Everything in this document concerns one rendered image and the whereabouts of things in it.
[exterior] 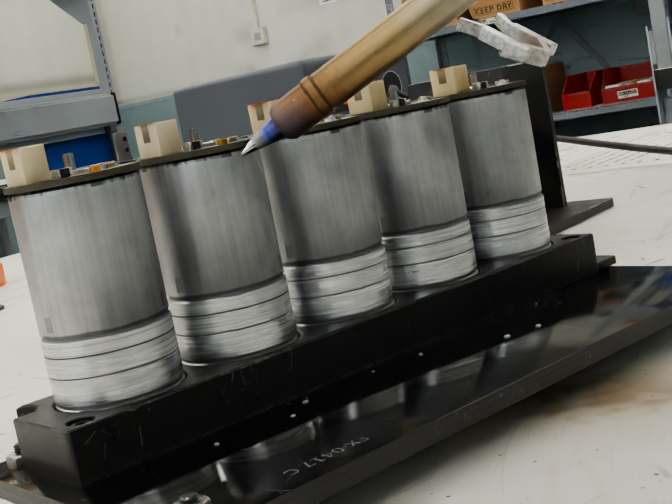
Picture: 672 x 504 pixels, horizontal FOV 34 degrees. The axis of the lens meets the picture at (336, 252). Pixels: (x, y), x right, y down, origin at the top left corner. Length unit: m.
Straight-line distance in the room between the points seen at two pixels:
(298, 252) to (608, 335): 0.07
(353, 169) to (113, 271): 0.06
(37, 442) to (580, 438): 0.10
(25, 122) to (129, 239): 3.07
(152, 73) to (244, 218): 6.16
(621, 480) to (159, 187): 0.10
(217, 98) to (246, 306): 0.62
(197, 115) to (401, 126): 0.61
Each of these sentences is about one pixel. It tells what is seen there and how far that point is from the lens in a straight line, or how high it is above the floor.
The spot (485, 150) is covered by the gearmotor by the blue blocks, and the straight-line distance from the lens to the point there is 0.26.
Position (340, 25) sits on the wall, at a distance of 5.60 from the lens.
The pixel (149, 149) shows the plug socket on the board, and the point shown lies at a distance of 0.21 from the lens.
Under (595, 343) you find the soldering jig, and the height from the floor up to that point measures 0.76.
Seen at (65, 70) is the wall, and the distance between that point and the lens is 6.38.
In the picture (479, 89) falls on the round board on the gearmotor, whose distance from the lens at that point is 0.26.
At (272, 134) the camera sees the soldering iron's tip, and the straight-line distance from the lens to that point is 0.21.
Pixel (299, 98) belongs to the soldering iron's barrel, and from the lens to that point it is 0.20.
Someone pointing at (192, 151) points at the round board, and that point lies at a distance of 0.21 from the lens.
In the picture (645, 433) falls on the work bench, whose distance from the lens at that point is 0.20.
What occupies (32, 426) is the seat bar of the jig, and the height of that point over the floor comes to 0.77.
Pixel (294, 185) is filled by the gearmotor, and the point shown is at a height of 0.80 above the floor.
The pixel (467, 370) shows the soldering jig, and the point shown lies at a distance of 0.21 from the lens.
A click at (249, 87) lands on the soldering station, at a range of 0.80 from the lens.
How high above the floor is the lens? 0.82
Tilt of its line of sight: 8 degrees down
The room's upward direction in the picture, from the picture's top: 11 degrees counter-clockwise
